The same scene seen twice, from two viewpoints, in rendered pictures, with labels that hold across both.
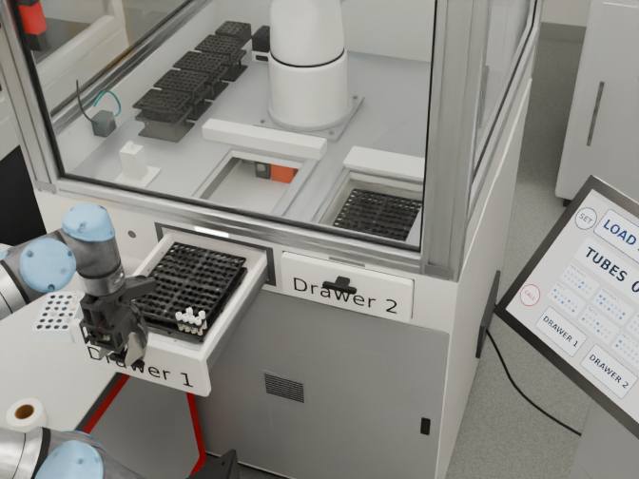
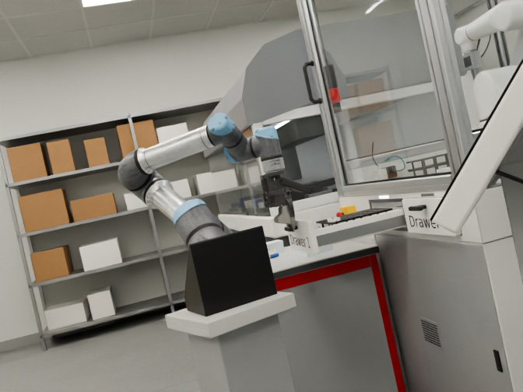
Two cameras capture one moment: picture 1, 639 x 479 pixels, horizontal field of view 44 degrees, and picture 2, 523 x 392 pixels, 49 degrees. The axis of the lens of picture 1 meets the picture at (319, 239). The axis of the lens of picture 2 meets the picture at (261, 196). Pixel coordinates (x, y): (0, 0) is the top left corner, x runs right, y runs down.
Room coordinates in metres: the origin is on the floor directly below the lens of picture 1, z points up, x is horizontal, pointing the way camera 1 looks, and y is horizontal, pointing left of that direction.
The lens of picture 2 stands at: (-0.12, -1.22, 1.08)
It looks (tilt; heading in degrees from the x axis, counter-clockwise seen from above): 1 degrees down; 56
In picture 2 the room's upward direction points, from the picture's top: 12 degrees counter-clockwise
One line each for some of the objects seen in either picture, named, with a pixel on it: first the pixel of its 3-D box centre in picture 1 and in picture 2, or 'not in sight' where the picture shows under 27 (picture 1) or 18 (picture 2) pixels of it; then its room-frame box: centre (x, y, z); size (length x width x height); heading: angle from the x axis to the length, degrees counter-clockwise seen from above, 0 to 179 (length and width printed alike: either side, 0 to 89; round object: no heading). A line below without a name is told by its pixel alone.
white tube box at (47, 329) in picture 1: (60, 316); (313, 248); (1.29, 0.59, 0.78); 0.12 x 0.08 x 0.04; 176
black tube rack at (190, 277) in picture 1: (188, 292); (354, 223); (1.26, 0.28, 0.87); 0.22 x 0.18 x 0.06; 158
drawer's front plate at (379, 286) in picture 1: (345, 286); (429, 215); (1.25, -0.05, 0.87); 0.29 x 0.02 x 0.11; 68
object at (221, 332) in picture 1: (190, 291); (357, 224); (1.26, 0.28, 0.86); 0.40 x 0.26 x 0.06; 158
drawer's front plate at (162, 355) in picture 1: (140, 357); (300, 235); (1.07, 0.36, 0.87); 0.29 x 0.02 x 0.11; 68
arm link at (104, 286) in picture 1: (103, 275); (273, 166); (1.03, 0.37, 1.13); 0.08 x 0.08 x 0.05
